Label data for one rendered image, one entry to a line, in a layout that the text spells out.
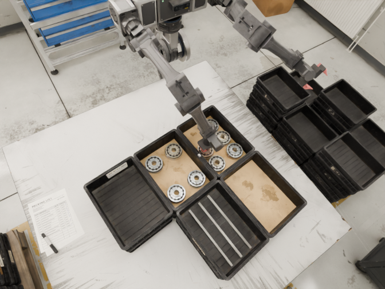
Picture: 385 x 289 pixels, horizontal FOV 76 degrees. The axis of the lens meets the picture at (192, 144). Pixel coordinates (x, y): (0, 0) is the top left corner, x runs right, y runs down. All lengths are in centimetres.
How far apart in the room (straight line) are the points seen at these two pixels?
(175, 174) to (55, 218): 72
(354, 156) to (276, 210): 106
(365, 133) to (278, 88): 89
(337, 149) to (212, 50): 189
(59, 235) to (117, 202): 38
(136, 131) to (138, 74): 136
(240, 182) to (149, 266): 69
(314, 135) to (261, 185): 105
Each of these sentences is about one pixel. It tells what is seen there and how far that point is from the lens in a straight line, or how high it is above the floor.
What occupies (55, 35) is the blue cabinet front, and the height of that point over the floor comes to 43.
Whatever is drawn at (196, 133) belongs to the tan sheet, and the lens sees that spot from 159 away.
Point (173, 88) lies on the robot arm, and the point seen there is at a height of 154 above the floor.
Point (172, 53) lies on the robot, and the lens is 154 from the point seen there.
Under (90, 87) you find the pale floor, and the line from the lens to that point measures 300.
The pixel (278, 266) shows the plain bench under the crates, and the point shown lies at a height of 70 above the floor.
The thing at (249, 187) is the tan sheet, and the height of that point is 83.
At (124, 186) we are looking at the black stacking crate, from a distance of 147.
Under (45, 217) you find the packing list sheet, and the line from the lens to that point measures 169.
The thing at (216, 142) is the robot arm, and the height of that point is 108.
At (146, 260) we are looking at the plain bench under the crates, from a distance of 151.
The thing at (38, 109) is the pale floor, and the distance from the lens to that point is 302.
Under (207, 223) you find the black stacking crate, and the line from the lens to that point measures 141.
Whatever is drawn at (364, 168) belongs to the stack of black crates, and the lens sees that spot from 239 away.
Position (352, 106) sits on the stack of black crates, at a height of 49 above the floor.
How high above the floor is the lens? 220
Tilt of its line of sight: 62 degrees down
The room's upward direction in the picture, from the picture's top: 9 degrees clockwise
